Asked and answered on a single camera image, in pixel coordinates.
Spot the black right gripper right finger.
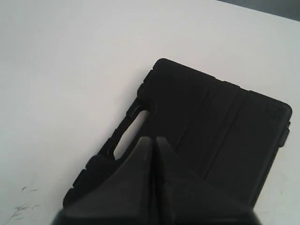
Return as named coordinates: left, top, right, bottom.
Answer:
left=154, top=137, right=258, bottom=225

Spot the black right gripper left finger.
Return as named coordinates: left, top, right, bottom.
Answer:
left=52, top=136, right=154, bottom=225

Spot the black plastic tool case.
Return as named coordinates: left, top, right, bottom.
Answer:
left=63, top=59, right=292, bottom=206

